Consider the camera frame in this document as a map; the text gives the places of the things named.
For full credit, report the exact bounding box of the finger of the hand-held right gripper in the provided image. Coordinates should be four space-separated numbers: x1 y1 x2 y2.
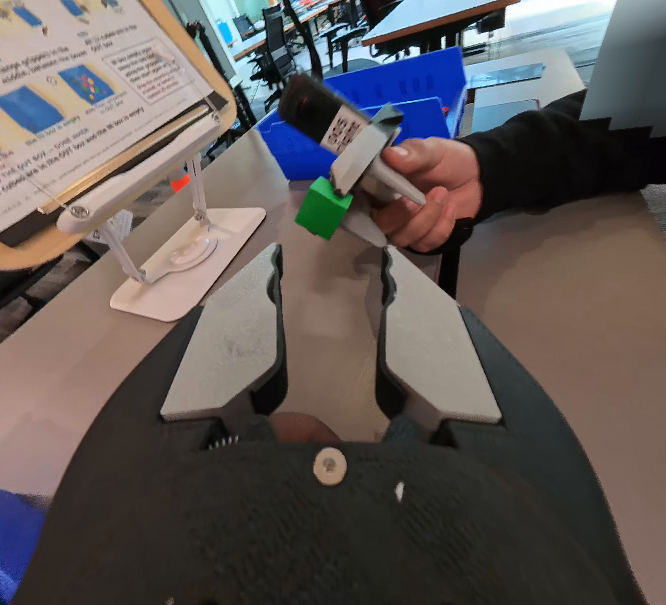
330 123 400 196
341 210 389 248

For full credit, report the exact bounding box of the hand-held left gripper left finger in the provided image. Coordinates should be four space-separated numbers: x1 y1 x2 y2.
160 242 288 423

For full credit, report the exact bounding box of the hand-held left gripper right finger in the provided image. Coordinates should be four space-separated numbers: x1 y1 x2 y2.
375 245 503 433

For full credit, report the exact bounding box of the green wooden cube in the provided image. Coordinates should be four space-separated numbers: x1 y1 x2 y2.
294 177 355 241

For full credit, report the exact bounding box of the blue plastic bin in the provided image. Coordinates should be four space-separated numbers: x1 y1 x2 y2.
256 46 468 182
0 489 49 593

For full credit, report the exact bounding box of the person's right forearm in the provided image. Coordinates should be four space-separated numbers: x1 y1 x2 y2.
458 90 666 224

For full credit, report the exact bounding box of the person's right hand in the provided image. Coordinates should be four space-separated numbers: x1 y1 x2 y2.
371 137 486 253

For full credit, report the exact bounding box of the black office chair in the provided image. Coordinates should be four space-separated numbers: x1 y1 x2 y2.
249 4 298 111
281 0 386 79

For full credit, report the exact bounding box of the wooden board document stand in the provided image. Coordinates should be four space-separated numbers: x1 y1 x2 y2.
0 0 267 324

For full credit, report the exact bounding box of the grey top wooden table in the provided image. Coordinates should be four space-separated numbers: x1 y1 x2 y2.
360 0 523 62

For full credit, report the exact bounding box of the printed instruction sheet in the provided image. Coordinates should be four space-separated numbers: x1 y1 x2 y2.
0 0 215 235

